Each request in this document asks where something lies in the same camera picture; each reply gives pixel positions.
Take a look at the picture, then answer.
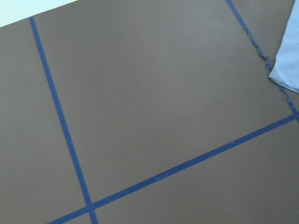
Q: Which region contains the light blue t-shirt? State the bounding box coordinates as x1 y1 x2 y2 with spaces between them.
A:
269 0 299 93

